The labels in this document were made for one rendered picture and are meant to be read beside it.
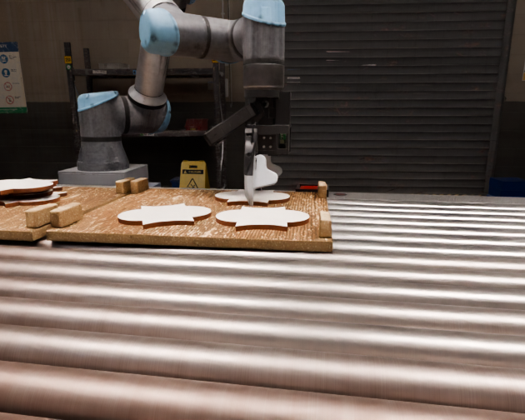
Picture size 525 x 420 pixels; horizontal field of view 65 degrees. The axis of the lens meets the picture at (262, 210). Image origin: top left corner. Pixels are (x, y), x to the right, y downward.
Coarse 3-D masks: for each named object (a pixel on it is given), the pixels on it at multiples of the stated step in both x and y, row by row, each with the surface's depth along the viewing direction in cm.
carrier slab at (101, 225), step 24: (144, 192) 87; (168, 192) 87; (192, 192) 87; (216, 192) 87; (288, 192) 87; (312, 192) 87; (96, 216) 67; (312, 216) 67; (48, 240) 59; (72, 240) 59; (96, 240) 58; (120, 240) 58; (144, 240) 57; (168, 240) 57; (192, 240) 56; (216, 240) 56; (240, 240) 56; (264, 240) 55; (288, 240) 55; (312, 240) 54
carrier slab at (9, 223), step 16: (80, 192) 87; (96, 192) 87; (112, 192) 87; (128, 192) 88; (0, 208) 72; (16, 208) 72; (96, 208) 75; (0, 224) 62; (16, 224) 62; (48, 224) 62; (16, 240) 59; (32, 240) 59
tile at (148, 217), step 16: (144, 208) 69; (160, 208) 69; (176, 208) 69; (192, 208) 69; (208, 208) 69; (128, 224) 62; (144, 224) 59; (160, 224) 61; (176, 224) 62; (192, 224) 61
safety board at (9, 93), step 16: (0, 48) 533; (16, 48) 532; (0, 64) 538; (16, 64) 536; (0, 80) 542; (16, 80) 541; (0, 96) 547; (16, 96) 546; (0, 112) 552; (16, 112) 551
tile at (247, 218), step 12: (216, 216) 64; (228, 216) 64; (240, 216) 64; (252, 216) 64; (264, 216) 64; (276, 216) 64; (288, 216) 64; (300, 216) 64; (240, 228) 59; (252, 228) 59; (264, 228) 59; (276, 228) 59
